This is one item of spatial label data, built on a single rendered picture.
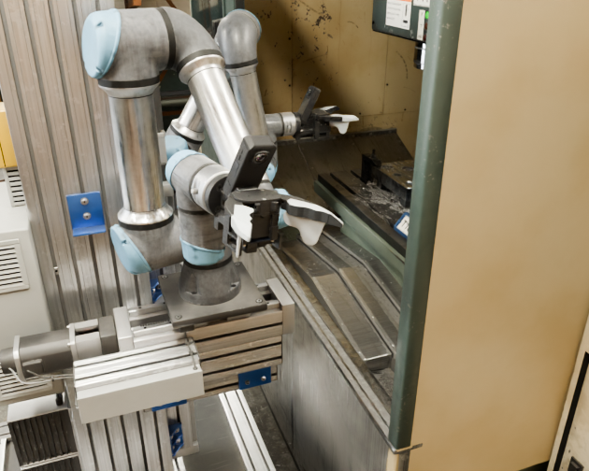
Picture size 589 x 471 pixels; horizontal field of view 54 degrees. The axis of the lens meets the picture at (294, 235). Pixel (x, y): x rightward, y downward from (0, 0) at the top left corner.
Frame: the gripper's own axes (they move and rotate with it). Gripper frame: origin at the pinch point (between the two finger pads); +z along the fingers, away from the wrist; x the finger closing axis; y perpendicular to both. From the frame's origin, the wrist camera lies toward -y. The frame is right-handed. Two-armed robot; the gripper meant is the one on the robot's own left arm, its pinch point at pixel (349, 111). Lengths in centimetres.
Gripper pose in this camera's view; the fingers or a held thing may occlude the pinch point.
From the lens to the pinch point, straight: 198.1
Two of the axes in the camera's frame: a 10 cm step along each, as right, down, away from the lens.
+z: 9.3, -1.6, 3.2
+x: 3.6, 4.1, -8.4
